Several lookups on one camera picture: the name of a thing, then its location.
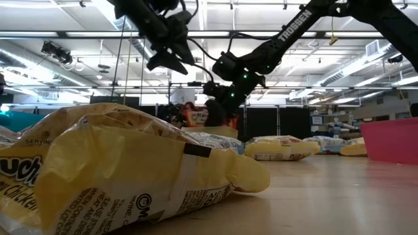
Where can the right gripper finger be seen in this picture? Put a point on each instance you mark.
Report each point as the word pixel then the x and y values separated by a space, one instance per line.
pixel 215 114

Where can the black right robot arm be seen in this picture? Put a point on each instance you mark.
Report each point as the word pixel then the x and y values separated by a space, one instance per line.
pixel 294 26

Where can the blue plastic bin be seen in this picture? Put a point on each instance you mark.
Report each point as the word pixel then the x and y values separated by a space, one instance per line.
pixel 19 120

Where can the black dome fixture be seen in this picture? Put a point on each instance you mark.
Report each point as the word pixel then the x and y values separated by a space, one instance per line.
pixel 395 58

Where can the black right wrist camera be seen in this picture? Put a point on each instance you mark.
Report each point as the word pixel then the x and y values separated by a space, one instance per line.
pixel 214 89

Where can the yellow Maruchan noodle pack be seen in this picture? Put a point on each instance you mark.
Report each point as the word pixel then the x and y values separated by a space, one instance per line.
pixel 114 169
pixel 354 148
pixel 281 148

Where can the dark background equipment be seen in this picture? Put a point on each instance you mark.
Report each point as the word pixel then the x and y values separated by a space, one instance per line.
pixel 170 115

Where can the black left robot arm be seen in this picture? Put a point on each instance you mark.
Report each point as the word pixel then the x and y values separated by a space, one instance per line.
pixel 137 16

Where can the red plastic bin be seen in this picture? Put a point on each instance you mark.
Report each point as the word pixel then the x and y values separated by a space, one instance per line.
pixel 392 140

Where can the black monitor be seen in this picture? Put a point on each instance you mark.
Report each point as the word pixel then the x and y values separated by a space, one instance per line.
pixel 114 100

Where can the cluttered background shelf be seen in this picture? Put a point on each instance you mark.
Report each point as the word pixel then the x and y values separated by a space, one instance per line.
pixel 336 125

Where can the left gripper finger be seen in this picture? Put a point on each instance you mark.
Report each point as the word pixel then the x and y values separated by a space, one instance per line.
pixel 165 62
pixel 187 52

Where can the person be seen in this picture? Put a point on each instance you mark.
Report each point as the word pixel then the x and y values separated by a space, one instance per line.
pixel 191 106

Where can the blue Maruchan noodle pack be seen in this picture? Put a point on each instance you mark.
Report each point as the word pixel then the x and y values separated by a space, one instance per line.
pixel 215 142
pixel 326 143

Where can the black curtain partition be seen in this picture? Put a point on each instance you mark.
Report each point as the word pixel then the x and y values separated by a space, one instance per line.
pixel 261 124

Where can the white cylinder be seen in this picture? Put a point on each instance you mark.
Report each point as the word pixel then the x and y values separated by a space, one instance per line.
pixel 183 96

